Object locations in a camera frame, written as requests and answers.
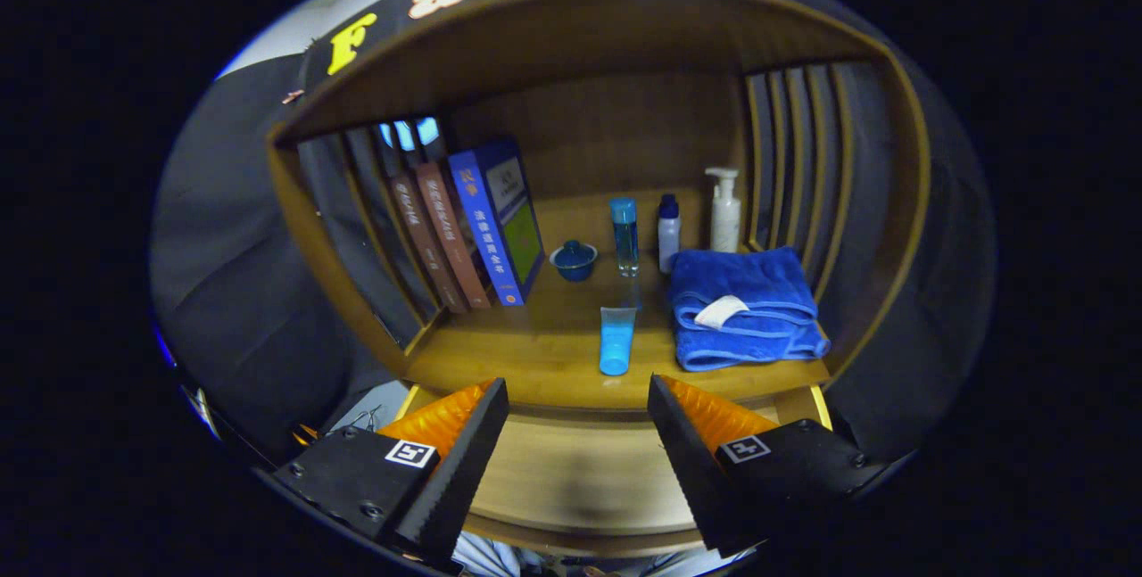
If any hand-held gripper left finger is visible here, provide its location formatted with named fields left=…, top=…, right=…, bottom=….
left=272, top=378, right=510, bottom=571

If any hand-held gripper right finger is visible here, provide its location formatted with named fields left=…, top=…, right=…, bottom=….
left=647, top=374, right=893, bottom=558

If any wooden drawer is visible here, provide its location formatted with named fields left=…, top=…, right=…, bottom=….
left=393, top=381, right=835, bottom=560

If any light blue tube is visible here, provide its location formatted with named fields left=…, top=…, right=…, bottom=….
left=599, top=306, right=638, bottom=377

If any wooden countertop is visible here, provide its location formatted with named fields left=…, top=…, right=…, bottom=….
left=406, top=194, right=831, bottom=413

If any wooden cabinet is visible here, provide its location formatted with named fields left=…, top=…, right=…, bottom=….
left=266, top=0, right=933, bottom=435

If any blue folded towel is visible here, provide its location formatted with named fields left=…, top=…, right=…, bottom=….
left=667, top=246, right=832, bottom=373

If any dark brown book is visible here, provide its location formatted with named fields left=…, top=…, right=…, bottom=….
left=386, top=174, right=469, bottom=314

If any white bottle with blue cap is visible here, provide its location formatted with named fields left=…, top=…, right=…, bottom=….
left=658, top=194, right=682, bottom=275

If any blue lidded teacup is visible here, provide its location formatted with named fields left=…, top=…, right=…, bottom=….
left=550, top=240, right=600, bottom=283

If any clear blue bottle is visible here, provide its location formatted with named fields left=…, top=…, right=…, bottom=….
left=609, top=197, right=641, bottom=278

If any blue book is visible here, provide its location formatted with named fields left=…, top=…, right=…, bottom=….
left=447, top=138, right=546, bottom=307

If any white pump bottle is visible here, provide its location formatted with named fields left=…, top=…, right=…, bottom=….
left=705, top=167, right=742, bottom=254

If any black backdrop cloth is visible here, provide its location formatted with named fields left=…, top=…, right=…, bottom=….
left=150, top=0, right=996, bottom=471

